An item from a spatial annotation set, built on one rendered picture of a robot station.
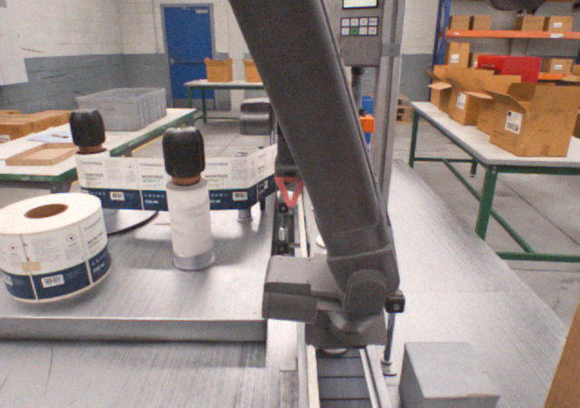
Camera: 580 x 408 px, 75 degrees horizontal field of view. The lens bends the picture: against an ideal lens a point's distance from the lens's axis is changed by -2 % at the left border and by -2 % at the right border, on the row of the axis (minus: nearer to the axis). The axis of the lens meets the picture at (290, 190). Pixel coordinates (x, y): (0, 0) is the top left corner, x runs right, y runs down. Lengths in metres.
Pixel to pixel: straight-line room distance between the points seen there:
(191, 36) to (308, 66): 8.60
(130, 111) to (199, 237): 2.01
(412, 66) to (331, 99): 8.29
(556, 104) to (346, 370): 2.00
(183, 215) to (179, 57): 8.21
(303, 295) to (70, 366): 0.49
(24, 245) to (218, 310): 0.36
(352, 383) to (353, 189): 0.37
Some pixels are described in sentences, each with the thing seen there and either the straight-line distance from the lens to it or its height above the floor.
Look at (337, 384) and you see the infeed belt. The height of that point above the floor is 0.88.
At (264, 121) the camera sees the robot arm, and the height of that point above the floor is 1.19.
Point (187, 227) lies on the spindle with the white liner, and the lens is 0.82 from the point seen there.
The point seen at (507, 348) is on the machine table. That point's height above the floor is 0.83.
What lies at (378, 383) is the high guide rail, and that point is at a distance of 0.51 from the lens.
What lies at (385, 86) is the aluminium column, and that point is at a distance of 0.88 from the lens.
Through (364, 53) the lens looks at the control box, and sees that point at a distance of 0.89.
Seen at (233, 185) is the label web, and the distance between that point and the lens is 1.02.
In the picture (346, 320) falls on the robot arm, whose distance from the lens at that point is 0.41.
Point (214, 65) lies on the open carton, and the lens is 6.52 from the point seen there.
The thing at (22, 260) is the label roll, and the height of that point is 0.97.
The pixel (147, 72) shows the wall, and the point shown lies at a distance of 9.32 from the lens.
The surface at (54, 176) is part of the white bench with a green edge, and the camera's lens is 1.99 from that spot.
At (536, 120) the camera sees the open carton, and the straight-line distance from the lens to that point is 2.38.
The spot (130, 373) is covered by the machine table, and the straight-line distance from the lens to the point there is 0.74.
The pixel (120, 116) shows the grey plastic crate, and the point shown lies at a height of 0.90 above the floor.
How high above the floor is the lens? 1.33
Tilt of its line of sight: 20 degrees down
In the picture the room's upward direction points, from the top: straight up
